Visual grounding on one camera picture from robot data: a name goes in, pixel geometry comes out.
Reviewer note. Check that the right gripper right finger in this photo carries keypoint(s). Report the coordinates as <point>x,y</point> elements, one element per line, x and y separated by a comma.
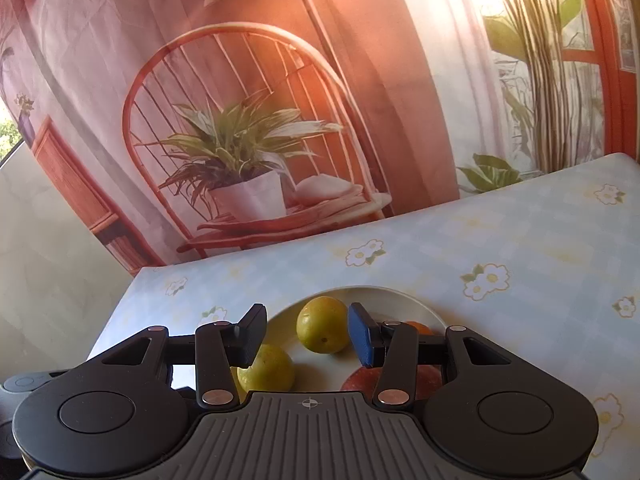
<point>390,346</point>

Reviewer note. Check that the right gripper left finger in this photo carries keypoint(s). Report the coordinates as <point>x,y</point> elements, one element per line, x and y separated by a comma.
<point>218,348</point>

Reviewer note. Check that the orange mandarin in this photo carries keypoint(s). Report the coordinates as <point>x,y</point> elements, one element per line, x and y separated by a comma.
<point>421,328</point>

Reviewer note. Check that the large red apple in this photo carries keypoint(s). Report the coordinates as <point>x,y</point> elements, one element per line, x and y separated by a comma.
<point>428,380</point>

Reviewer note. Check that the green apple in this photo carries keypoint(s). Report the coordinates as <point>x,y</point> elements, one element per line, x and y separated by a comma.
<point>272,370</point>

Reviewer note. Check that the green-yellow apple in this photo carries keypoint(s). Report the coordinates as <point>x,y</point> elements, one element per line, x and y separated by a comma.
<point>321,325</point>

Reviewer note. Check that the floral tablecloth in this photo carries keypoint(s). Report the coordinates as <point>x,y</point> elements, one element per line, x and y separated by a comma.
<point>548,268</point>

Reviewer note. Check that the printed backdrop curtain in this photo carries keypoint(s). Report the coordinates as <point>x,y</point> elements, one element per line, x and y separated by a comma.
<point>181,129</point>

